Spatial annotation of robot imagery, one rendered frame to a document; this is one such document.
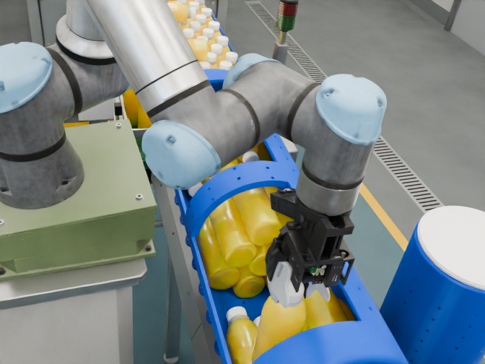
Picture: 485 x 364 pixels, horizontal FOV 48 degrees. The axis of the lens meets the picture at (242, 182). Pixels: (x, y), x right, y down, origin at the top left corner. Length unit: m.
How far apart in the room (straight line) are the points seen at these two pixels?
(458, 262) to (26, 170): 0.93
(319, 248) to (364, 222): 2.31
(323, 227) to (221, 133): 0.18
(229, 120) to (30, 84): 0.37
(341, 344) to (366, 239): 2.07
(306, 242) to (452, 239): 0.73
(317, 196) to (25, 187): 0.49
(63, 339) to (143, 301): 1.32
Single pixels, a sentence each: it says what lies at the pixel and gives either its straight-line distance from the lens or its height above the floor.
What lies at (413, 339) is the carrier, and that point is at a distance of 1.47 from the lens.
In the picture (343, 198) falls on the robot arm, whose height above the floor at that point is 1.49.
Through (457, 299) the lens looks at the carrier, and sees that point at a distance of 1.34.
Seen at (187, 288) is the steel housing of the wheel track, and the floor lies 0.88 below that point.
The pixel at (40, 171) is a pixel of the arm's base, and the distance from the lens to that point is 0.92.
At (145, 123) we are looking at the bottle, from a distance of 1.71.
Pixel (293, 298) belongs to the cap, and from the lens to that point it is 0.82.
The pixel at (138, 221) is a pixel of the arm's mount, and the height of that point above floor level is 1.24.
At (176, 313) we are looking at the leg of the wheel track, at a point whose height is 0.30.
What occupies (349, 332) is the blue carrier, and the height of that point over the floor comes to 1.23.
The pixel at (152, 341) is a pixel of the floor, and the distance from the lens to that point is 2.29.
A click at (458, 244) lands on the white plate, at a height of 1.04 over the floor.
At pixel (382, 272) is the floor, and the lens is 2.74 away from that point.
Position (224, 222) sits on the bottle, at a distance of 1.11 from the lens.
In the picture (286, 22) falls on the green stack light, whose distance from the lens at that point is 1.90.
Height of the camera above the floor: 1.88
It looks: 38 degrees down
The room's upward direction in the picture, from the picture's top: 8 degrees clockwise
